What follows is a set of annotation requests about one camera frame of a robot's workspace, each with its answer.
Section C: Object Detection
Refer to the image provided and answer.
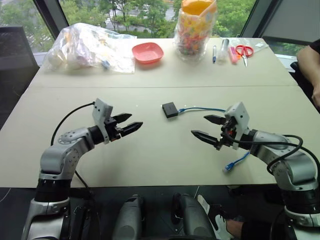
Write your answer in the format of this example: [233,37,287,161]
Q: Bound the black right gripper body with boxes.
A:
[215,116,239,151]

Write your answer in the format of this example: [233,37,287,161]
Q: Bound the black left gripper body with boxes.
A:
[104,116,126,142]

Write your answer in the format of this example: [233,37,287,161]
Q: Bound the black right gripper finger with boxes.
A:
[190,129,222,149]
[203,114,226,125]

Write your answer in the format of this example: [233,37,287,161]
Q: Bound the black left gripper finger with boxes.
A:
[111,113,133,124]
[120,121,144,138]

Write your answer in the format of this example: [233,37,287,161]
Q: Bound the small black adapter box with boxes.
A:
[161,102,180,120]

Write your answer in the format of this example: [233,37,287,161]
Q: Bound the person bare hand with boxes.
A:
[312,84,320,111]

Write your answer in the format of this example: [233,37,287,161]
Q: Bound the pink highlighter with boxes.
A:
[229,46,239,65]

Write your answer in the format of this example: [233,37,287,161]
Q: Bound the red plastic bowl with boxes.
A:
[131,42,165,65]

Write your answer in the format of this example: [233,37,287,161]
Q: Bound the clear plastic bag of items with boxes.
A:
[44,22,139,75]

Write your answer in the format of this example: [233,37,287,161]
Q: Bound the white and black shoe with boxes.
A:
[196,194,236,240]

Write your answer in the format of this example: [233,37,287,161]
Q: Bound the grey rounded robot leg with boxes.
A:
[116,193,146,240]
[171,192,217,240]

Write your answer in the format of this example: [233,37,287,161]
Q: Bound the bag of colourful items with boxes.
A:
[173,0,218,61]

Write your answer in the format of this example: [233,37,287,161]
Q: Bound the black office chair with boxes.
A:
[289,61,316,95]

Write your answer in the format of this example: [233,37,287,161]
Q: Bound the black mesh chair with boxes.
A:
[0,24,41,118]

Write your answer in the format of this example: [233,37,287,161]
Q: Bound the blue Ethernet cable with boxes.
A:
[176,106,251,174]

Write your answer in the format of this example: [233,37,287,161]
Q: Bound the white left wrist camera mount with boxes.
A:
[91,98,114,145]

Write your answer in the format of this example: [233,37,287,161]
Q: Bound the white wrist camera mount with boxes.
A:
[223,101,251,151]
[91,98,114,145]

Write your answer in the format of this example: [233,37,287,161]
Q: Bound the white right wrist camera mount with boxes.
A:
[223,101,251,151]

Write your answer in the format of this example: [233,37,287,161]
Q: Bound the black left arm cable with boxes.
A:
[50,101,97,199]

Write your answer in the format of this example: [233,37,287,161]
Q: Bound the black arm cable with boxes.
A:
[221,131,305,176]
[50,101,97,199]

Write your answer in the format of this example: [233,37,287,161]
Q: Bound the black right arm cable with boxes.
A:
[221,131,305,176]

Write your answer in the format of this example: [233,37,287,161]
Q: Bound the red handled scissors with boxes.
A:
[235,44,255,68]

